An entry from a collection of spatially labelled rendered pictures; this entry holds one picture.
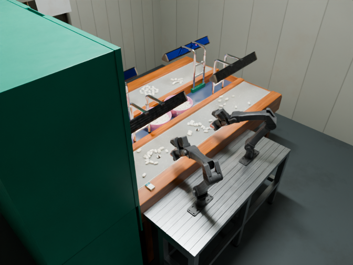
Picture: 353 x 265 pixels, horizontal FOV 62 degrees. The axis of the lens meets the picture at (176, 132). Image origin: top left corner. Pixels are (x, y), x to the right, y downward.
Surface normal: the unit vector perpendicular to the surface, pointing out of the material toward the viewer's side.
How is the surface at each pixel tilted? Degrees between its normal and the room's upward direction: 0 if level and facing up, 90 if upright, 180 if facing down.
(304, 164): 0
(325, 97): 90
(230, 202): 0
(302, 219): 0
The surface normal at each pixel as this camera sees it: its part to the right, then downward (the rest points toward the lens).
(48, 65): 0.00, -0.78
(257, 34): -0.67, 0.47
